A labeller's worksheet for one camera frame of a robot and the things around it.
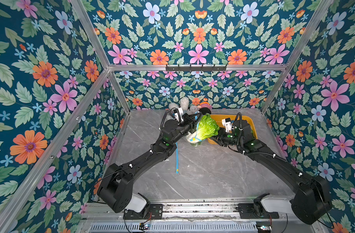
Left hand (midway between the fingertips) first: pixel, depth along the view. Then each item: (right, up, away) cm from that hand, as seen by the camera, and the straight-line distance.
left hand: (204, 113), depth 67 cm
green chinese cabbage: (+2, -7, +1) cm, 7 cm away
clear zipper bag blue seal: (-2, -11, +3) cm, 11 cm away
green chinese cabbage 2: (-5, -13, +2) cm, 14 cm away
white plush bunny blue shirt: (-11, +10, +44) cm, 46 cm away
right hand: (+5, -9, +9) cm, 14 cm away
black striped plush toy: (+5, +8, +46) cm, 47 cm away
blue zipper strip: (-15, -28, +26) cm, 41 cm away
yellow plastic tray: (+9, -2, +9) cm, 13 cm away
